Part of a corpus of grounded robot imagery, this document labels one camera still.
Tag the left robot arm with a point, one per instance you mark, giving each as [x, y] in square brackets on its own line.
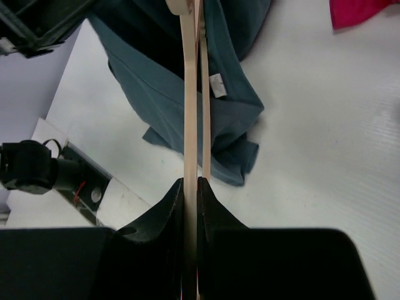
[35, 27]

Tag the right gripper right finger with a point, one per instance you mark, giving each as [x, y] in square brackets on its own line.
[239, 262]

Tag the wooden hanger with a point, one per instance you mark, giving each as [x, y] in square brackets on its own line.
[194, 45]

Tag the grey-blue t-shirt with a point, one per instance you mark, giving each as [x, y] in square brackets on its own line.
[142, 41]

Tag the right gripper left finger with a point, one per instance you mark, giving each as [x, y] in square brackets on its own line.
[142, 260]

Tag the red t-shirt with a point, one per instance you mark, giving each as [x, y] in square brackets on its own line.
[349, 13]

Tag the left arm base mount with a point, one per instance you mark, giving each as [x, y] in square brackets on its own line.
[39, 167]

